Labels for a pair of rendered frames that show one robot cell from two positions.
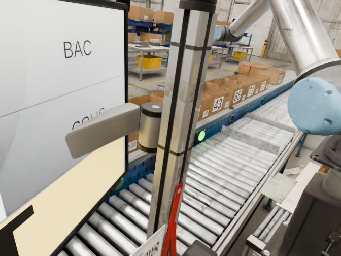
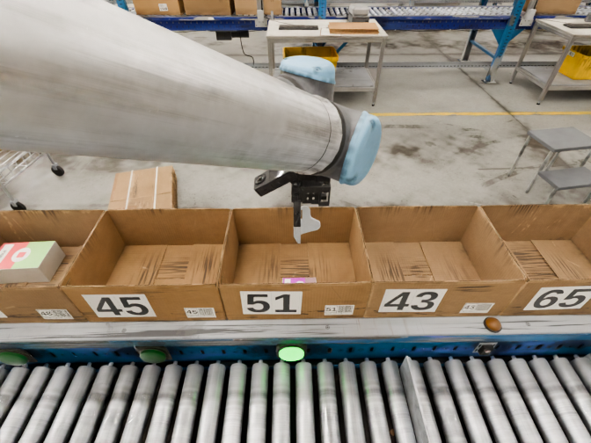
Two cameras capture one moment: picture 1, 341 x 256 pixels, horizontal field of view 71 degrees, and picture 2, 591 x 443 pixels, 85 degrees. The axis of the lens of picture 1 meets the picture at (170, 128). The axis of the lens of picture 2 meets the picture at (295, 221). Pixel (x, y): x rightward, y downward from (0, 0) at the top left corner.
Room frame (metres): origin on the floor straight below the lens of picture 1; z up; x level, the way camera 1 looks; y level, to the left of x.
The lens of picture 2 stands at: (1.33, -0.57, 1.72)
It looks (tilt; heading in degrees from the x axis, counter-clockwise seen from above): 43 degrees down; 55
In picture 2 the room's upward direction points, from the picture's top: straight up
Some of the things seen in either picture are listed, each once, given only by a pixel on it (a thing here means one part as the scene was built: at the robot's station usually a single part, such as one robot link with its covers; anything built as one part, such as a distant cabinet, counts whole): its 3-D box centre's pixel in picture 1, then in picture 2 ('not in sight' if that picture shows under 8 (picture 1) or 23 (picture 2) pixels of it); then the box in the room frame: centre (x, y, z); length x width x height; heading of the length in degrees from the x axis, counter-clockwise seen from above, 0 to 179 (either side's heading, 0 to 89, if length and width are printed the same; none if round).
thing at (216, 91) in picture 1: (206, 97); (424, 258); (2.01, -0.27, 0.96); 0.39 x 0.29 x 0.17; 146
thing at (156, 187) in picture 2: not in sight; (144, 199); (1.49, 1.76, 0.06); 0.69 x 0.47 x 0.13; 70
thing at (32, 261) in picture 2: not in sight; (26, 262); (1.01, 0.45, 0.92); 0.16 x 0.11 x 0.07; 149
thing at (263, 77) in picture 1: (252, 82); not in sight; (2.99, -0.93, 0.96); 0.39 x 0.29 x 0.17; 147
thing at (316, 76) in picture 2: not in sight; (306, 97); (1.67, -0.12, 1.49); 0.10 x 0.09 x 0.12; 16
